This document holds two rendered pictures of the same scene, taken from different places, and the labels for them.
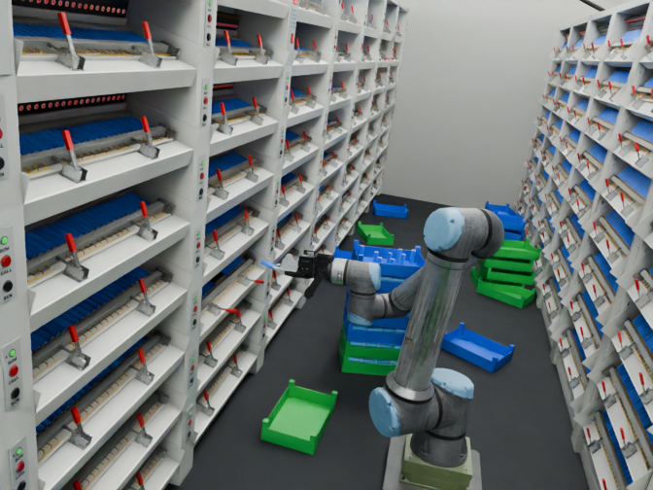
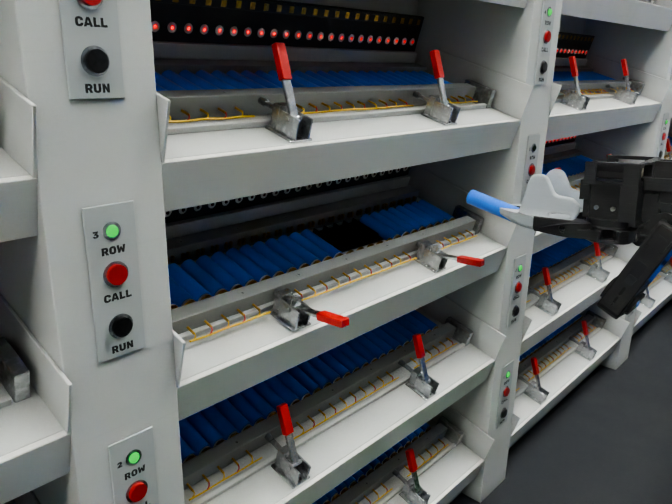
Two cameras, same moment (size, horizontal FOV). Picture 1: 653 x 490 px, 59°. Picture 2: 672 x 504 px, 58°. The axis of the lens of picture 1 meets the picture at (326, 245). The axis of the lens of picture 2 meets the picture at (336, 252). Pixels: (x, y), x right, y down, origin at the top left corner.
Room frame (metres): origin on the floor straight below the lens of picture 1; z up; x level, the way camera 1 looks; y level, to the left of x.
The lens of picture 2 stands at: (1.22, -0.01, 0.76)
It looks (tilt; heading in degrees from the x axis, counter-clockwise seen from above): 17 degrees down; 31
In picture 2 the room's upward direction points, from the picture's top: 1 degrees clockwise
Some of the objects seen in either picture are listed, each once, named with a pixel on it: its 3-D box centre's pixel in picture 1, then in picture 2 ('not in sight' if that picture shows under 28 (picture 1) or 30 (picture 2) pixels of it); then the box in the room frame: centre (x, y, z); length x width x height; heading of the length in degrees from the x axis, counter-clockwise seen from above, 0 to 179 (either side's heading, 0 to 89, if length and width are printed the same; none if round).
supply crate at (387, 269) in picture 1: (389, 259); not in sight; (2.37, -0.28, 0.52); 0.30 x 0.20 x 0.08; 95
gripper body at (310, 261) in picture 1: (315, 265); (648, 203); (1.89, 0.03, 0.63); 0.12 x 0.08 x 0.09; 81
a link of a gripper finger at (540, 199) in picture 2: (285, 265); (537, 200); (1.89, 0.14, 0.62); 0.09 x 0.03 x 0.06; 85
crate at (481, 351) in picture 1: (476, 346); not in sight; (2.59, -0.81, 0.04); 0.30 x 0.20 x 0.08; 50
